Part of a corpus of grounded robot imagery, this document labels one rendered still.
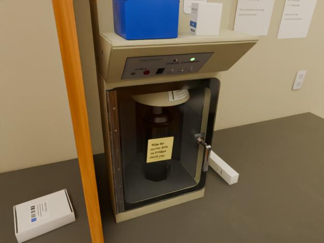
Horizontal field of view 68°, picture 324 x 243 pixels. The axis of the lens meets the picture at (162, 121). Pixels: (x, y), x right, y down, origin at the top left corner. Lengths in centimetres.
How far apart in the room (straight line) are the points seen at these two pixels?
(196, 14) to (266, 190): 72
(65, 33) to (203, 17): 26
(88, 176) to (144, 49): 30
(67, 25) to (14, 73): 59
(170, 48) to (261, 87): 104
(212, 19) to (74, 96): 31
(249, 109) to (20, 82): 114
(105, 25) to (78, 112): 19
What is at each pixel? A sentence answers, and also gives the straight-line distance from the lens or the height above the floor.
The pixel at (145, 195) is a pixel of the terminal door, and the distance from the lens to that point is 77.
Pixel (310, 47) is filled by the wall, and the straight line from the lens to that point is 164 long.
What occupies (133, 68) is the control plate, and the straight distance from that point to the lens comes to 50.
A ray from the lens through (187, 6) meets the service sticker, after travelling 60.
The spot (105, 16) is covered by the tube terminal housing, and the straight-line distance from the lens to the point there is 54.
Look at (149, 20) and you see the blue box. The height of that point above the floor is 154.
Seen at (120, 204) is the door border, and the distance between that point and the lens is 76.
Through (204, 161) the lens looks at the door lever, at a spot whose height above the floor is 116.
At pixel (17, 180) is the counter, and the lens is 110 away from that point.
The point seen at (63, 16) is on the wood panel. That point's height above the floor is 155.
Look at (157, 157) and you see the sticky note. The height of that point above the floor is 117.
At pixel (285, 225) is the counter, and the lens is 92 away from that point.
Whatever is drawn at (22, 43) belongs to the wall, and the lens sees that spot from 98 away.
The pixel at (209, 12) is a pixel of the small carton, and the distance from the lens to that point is 53.
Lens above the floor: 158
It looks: 28 degrees down
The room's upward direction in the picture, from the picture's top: 2 degrees clockwise
